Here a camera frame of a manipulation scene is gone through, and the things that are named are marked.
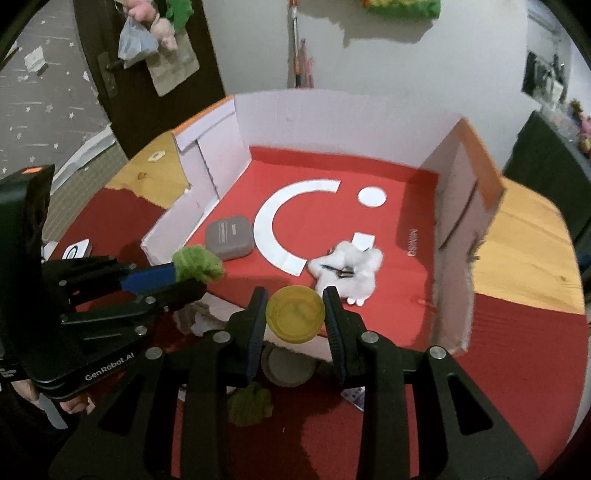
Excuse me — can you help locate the white fuzzy star toy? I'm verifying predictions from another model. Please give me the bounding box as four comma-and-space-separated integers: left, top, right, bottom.
308, 240, 384, 306

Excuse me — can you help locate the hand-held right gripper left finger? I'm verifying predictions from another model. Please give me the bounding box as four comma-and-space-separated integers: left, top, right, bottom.
48, 286, 271, 480

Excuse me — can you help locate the clear round container white lid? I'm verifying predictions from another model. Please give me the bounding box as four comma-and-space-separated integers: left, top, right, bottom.
261, 344, 319, 388

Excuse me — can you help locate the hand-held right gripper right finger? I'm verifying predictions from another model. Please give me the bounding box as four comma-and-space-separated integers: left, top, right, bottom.
322, 286, 541, 480

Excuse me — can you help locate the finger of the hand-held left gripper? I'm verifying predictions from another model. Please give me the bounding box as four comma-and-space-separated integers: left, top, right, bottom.
60, 281, 207, 352
44, 256, 179, 304

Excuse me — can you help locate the pink plush toy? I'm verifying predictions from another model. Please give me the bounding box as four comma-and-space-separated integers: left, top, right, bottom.
122, 0, 178, 51

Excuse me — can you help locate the door handle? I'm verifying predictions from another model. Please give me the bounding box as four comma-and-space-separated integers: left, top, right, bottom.
105, 53, 127, 97

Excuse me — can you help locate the green fuzzy pipe cleaner toy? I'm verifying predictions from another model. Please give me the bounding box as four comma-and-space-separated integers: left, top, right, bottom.
172, 246, 226, 283
227, 382, 274, 428

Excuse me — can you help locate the yellow small cup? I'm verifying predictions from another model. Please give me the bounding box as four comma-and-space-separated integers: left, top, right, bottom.
266, 285, 326, 344

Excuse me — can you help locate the dark brown door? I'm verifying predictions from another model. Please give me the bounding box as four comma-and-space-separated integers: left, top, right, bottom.
74, 0, 227, 158

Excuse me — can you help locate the person's left forearm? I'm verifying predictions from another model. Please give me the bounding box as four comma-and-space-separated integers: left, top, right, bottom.
0, 392, 70, 480

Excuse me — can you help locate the brown paper bag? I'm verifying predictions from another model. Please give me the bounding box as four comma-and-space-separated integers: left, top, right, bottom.
147, 32, 200, 97

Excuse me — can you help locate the person's left hand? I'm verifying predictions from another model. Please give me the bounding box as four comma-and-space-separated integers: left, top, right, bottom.
11, 378, 95, 416

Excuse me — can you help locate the white cardboard box red bottom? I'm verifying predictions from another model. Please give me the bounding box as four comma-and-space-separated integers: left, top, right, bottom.
141, 90, 506, 356

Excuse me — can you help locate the hanging clear plastic bag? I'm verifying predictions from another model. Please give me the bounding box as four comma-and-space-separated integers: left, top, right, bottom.
117, 18, 160, 63

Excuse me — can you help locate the dark covered side table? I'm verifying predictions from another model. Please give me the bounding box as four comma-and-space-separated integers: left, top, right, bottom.
503, 111, 591, 241

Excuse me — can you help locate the white pole orange tip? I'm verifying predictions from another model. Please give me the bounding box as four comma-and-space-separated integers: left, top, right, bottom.
286, 0, 301, 88

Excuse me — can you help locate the white square device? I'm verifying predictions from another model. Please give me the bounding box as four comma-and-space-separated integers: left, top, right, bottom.
62, 239, 93, 260

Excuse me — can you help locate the row of small tabletop items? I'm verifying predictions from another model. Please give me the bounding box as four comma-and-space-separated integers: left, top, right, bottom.
570, 99, 591, 158

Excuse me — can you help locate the grey rounded case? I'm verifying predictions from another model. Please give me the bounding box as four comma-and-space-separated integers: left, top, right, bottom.
204, 213, 256, 260

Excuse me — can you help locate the green printed bag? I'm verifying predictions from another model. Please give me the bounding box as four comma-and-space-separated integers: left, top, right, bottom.
362, 0, 441, 19

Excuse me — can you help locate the green plush toy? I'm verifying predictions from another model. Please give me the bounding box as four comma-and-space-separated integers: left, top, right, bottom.
165, 0, 194, 33

